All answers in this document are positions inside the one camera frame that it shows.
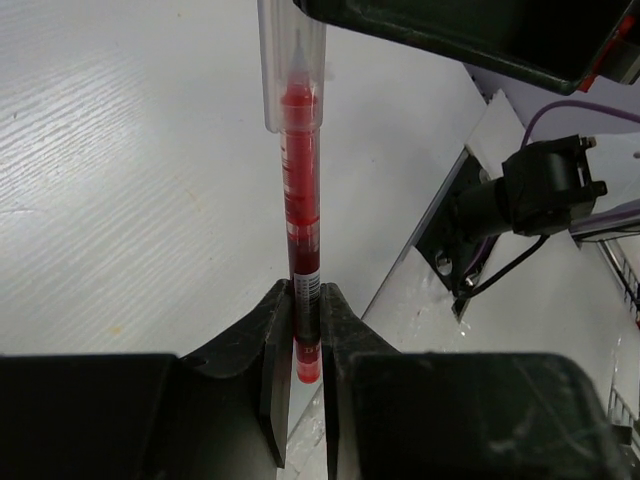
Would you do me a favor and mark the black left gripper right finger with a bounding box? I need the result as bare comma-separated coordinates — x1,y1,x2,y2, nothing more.
320,283,625,479

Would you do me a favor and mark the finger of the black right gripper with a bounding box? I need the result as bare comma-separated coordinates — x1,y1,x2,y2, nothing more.
296,0,639,95

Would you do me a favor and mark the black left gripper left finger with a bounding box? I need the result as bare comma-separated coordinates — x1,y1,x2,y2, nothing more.
1,280,293,479

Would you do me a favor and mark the clear plastic cap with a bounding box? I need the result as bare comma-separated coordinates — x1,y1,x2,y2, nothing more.
257,1,326,133

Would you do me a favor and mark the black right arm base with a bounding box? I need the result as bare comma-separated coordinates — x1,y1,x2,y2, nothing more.
412,135,607,317

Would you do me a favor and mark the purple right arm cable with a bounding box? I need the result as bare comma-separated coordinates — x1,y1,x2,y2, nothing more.
464,99,640,281

